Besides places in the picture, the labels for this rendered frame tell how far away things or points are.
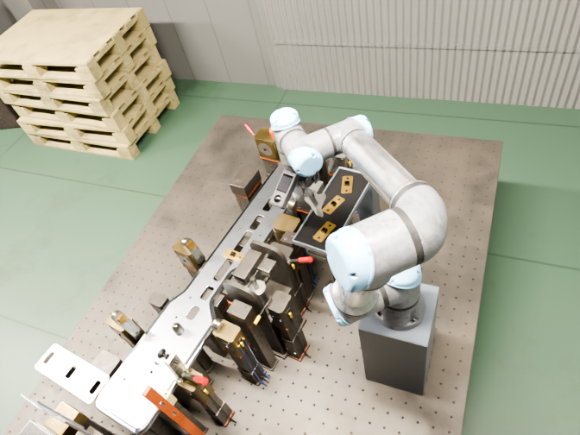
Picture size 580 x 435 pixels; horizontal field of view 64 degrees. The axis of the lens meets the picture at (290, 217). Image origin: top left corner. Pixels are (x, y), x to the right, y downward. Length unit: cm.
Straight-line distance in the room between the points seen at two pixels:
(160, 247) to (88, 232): 145
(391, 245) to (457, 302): 113
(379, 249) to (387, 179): 20
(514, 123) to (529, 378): 188
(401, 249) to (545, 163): 272
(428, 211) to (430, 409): 101
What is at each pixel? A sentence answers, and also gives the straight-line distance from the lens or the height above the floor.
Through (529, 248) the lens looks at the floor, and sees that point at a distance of 301.
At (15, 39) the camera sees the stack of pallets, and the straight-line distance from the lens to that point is 451.
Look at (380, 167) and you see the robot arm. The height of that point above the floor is 167.
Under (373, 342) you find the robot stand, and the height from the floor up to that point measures 104.
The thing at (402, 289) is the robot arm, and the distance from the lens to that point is 125.
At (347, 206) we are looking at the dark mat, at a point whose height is 116.
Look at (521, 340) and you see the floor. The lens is 269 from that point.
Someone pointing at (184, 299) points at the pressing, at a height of 100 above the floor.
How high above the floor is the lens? 237
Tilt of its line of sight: 49 degrees down
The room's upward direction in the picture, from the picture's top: 16 degrees counter-clockwise
